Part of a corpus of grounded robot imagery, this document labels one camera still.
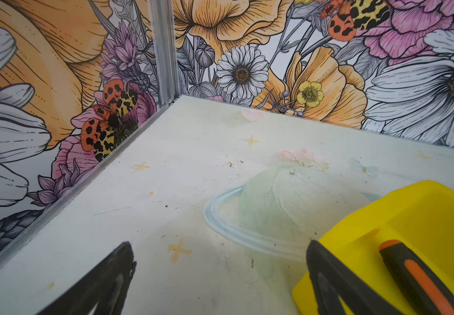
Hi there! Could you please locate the yellow plastic bin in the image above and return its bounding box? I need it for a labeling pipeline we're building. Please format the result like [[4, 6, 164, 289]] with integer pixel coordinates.
[[292, 180, 454, 315]]

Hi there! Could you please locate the black orange handled screwdriver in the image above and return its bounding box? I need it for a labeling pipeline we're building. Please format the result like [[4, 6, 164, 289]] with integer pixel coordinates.
[[379, 240, 454, 315]]

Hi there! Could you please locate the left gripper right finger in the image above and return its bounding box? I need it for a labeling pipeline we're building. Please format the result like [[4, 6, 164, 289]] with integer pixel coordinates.
[[306, 240, 401, 315]]

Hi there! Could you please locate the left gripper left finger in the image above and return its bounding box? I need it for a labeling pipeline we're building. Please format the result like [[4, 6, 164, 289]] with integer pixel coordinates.
[[39, 241, 137, 314]]

